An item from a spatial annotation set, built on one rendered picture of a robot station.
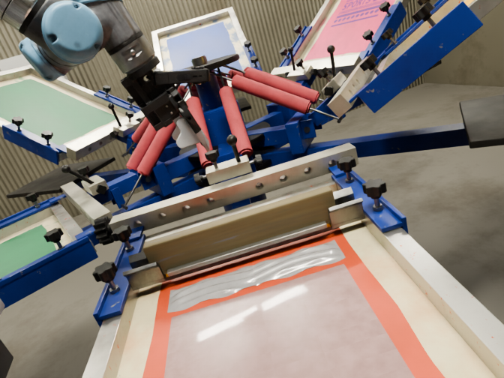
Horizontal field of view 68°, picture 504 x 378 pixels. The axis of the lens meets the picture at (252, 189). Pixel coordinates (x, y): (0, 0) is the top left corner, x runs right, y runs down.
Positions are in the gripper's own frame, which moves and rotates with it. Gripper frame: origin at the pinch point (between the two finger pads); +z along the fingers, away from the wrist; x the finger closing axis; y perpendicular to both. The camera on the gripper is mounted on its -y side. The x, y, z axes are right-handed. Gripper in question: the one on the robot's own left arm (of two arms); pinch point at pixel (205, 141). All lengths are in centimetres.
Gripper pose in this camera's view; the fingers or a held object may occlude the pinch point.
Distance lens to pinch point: 83.1
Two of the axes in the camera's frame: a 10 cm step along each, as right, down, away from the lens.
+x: 3.3, 3.6, -8.7
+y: -8.1, 5.8, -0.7
